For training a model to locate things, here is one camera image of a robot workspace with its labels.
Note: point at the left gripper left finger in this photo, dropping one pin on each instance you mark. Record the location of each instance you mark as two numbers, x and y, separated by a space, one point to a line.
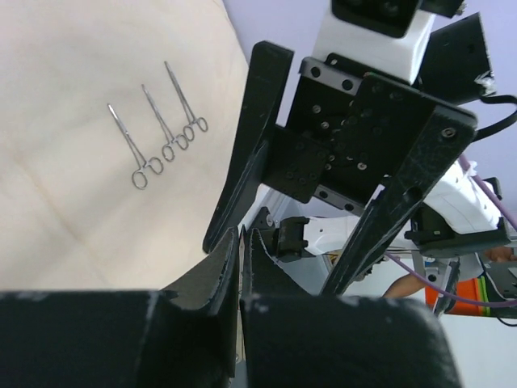
181 336

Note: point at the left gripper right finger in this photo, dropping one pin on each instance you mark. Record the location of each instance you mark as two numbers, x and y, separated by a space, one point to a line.
296 339

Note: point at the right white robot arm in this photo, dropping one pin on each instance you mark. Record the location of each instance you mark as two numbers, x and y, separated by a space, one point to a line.
458 216

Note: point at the steel forceps with ring handles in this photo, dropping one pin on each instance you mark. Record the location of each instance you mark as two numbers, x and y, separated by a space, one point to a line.
193 121

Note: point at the beige cloth kit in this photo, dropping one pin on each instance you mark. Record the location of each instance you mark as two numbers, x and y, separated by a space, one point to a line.
70 215

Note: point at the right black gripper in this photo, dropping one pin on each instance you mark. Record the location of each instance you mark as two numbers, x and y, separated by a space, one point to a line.
345 135

